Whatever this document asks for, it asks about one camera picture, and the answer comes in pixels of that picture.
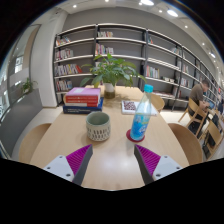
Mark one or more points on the red book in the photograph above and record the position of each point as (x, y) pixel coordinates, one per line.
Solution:
(81, 104)
(81, 98)

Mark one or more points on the laptop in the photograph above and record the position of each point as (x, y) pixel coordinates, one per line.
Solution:
(212, 104)

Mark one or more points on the small green plant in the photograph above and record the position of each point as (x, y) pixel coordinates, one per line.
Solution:
(28, 85)

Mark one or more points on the ceiling lights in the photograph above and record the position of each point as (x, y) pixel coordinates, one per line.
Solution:
(172, 12)

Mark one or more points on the dark blue book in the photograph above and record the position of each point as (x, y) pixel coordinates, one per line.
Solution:
(83, 110)

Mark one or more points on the pink book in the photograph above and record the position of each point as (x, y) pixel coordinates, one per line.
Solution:
(83, 91)

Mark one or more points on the clear bottle with blue cap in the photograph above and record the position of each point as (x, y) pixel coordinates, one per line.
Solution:
(141, 120)

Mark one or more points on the patterned beige ceramic cup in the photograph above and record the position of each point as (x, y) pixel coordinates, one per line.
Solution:
(98, 128)

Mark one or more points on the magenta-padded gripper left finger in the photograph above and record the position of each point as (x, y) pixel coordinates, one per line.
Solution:
(60, 166)

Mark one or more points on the person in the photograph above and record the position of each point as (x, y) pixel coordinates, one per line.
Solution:
(220, 106)
(197, 95)

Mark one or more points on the grey wall shelf unit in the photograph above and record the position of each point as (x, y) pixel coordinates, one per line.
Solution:
(133, 43)

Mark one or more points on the black backpack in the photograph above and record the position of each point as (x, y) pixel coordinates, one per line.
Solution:
(210, 141)

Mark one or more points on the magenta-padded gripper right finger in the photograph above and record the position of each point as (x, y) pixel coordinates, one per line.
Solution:
(166, 166)

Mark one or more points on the green potted plant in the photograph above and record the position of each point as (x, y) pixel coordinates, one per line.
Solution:
(111, 70)

